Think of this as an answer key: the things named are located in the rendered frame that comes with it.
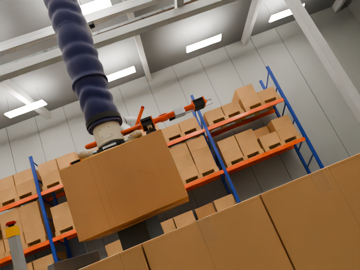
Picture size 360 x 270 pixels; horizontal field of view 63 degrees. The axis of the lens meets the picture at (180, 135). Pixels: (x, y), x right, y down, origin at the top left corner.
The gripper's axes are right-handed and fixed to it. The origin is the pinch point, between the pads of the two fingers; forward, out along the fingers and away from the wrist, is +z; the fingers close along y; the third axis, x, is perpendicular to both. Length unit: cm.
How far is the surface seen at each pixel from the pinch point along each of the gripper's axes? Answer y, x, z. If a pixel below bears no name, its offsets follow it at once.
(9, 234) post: 25, 121, -46
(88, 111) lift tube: -17.6, 31.1, 9.6
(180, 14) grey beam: -190, -95, -159
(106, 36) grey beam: -195, 9, -158
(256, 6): -469, -459, -609
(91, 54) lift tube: -56, 18, 7
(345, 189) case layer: 74, -50, 80
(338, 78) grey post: -26, -242, -159
